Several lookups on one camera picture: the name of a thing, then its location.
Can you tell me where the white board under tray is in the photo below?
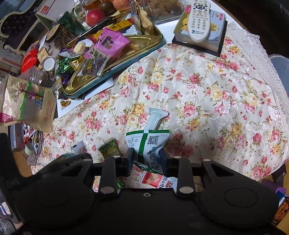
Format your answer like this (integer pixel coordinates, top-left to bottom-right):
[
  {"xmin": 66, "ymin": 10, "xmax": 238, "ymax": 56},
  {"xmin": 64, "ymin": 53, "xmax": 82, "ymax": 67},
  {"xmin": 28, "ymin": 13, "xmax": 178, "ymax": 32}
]
[{"xmin": 57, "ymin": 77, "xmax": 114, "ymax": 118}]

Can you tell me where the floral tablecloth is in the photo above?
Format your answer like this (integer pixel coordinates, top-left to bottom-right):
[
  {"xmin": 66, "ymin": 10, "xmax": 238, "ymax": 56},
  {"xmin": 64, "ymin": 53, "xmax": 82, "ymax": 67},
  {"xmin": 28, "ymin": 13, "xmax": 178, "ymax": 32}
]
[{"xmin": 32, "ymin": 35, "xmax": 288, "ymax": 180}]

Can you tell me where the red apple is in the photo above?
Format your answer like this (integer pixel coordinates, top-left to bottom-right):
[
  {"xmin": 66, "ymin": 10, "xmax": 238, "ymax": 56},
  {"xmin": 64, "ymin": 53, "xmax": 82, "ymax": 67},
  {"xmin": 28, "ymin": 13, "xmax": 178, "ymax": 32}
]
[{"xmin": 85, "ymin": 9, "xmax": 106, "ymax": 27}]

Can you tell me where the green drink can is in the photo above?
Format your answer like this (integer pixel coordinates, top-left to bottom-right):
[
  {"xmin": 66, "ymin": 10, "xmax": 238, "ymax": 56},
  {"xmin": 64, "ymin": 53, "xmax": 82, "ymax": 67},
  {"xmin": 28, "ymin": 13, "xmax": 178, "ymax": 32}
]
[{"xmin": 56, "ymin": 11, "xmax": 86, "ymax": 36}]

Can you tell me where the white hawthorn snack packet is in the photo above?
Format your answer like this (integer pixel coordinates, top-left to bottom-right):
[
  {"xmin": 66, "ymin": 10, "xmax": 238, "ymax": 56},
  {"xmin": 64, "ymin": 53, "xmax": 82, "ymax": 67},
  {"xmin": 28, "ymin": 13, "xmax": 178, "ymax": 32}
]
[{"xmin": 72, "ymin": 141, "xmax": 87, "ymax": 155}]

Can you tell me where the green pea snack packet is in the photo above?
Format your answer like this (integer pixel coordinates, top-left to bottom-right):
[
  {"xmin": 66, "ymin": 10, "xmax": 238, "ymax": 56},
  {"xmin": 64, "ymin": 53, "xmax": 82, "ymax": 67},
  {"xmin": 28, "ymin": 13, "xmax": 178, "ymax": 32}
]
[{"xmin": 98, "ymin": 138, "xmax": 123, "ymax": 159}]

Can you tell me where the clear dark snack packet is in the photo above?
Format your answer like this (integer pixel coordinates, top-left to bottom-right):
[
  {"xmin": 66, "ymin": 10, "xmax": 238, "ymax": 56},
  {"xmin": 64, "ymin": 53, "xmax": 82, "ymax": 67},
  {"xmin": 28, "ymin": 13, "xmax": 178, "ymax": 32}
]
[{"xmin": 76, "ymin": 53, "xmax": 111, "ymax": 76}]

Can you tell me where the beige paper snack bag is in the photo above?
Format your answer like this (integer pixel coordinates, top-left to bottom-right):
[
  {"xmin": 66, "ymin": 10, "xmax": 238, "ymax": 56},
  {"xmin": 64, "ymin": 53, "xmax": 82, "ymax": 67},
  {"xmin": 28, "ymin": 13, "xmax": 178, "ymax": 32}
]
[{"xmin": 1, "ymin": 75, "xmax": 56, "ymax": 133}]

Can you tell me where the white green snack packet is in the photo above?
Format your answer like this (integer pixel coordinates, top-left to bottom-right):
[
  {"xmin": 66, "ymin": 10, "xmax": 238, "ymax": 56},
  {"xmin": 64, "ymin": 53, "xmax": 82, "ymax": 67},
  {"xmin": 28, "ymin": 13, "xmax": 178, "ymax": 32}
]
[{"xmin": 125, "ymin": 130, "xmax": 170, "ymax": 173}]

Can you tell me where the red orange snack packet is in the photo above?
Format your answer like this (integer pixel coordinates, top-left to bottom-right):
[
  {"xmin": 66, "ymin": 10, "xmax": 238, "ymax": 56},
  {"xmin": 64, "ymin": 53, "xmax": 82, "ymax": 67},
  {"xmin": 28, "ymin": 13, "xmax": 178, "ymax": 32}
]
[{"xmin": 142, "ymin": 172, "xmax": 177, "ymax": 190}]

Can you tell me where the white lace cloth edge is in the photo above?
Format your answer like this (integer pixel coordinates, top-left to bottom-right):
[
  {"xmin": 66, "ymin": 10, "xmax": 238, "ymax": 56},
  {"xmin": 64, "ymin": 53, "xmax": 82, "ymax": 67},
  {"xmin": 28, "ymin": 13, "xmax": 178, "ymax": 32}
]
[{"xmin": 227, "ymin": 23, "xmax": 288, "ymax": 121}]

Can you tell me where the pink snack bag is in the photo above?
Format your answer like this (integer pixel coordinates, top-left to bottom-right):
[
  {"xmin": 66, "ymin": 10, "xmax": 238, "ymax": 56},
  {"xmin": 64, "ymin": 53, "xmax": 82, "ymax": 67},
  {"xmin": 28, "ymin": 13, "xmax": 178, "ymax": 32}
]
[{"xmin": 83, "ymin": 27, "xmax": 130, "ymax": 59}]

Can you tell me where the red plastic wrapper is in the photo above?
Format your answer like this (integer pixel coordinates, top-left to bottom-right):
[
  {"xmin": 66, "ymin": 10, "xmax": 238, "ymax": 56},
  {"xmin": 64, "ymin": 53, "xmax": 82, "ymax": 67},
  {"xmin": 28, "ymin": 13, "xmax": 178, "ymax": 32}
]
[{"xmin": 21, "ymin": 48, "xmax": 39, "ymax": 73}]

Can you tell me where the grey white snack packet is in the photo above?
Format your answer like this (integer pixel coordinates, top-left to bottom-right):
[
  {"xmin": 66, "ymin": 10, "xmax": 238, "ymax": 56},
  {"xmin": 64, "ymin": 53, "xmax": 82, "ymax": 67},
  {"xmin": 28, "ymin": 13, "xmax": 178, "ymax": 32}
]
[{"xmin": 144, "ymin": 108, "xmax": 169, "ymax": 130}]

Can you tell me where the green foil candy wrapper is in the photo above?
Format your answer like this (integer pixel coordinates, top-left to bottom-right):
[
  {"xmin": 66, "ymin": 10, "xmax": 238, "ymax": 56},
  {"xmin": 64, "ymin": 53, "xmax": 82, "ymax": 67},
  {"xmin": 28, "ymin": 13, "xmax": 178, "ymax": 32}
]
[{"xmin": 56, "ymin": 55, "xmax": 84, "ymax": 75}]

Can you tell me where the white remote control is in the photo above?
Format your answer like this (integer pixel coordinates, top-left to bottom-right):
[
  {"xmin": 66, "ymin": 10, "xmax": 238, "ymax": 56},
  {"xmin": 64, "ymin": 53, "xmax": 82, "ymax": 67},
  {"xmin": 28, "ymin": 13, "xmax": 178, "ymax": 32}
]
[{"xmin": 188, "ymin": 0, "xmax": 211, "ymax": 43}]

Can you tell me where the clear plastic food container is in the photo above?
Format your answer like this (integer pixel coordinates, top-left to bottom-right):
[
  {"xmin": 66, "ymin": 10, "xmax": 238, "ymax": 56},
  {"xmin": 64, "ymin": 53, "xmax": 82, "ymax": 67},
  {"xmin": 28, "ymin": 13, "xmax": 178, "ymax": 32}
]
[{"xmin": 138, "ymin": 0, "xmax": 184, "ymax": 24}]

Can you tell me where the gold teal metal tray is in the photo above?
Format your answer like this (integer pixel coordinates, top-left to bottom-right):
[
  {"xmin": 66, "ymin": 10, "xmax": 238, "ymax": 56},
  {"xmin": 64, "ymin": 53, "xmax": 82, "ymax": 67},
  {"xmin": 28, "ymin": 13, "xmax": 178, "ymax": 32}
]
[{"xmin": 63, "ymin": 26, "xmax": 165, "ymax": 98}]

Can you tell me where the white bottle cap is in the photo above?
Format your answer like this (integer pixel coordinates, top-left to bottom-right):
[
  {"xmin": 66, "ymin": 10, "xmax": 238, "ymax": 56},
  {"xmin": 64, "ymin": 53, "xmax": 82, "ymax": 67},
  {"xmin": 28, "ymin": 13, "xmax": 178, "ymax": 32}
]
[{"xmin": 42, "ymin": 56, "xmax": 56, "ymax": 72}]

